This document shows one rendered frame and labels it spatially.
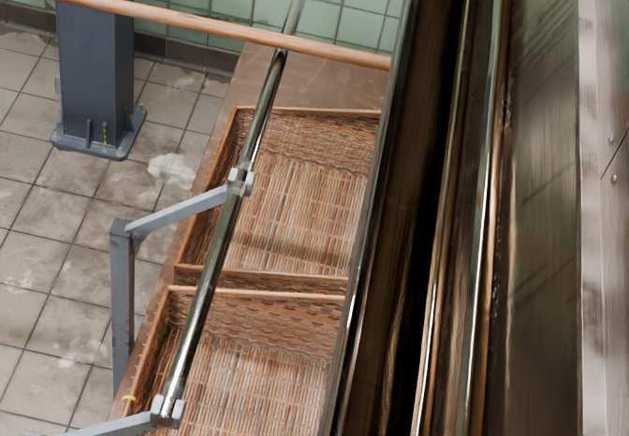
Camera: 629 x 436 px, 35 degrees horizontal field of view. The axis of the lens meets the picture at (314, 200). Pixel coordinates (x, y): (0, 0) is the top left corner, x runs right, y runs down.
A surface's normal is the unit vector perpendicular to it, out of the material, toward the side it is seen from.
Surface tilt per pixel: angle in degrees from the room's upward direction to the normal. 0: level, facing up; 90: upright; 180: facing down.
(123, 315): 90
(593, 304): 0
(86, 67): 90
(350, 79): 0
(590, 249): 0
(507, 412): 70
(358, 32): 90
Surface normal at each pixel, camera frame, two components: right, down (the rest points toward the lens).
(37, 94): 0.14, -0.66
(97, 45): -0.18, 0.71
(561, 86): -0.87, -0.44
